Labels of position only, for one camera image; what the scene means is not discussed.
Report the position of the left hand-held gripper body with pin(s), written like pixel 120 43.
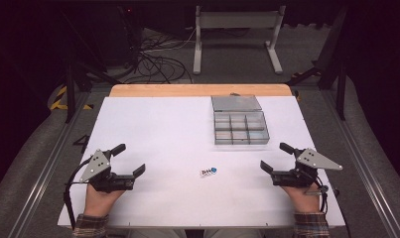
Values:
pixel 98 165

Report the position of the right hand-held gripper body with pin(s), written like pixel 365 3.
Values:
pixel 306 167

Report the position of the clear plastic compartment box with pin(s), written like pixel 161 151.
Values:
pixel 240 124

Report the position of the small white and blue item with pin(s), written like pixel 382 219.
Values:
pixel 208 171

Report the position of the person's right hand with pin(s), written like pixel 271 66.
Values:
pixel 303 198

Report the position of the person's left hand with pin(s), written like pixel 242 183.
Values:
pixel 100 200

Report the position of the white table cover sheet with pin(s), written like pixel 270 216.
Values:
pixel 174 139

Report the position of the yellow and black floor tape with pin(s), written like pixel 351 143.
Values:
pixel 60 99

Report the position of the black tripod stand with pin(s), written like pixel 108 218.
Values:
pixel 73 82
pixel 333 66

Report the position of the wooden table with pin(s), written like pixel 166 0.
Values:
pixel 187 90

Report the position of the white metal stand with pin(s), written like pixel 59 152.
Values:
pixel 237 20

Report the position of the metal floor rail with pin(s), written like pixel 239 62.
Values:
pixel 45 172
pixel 366 158

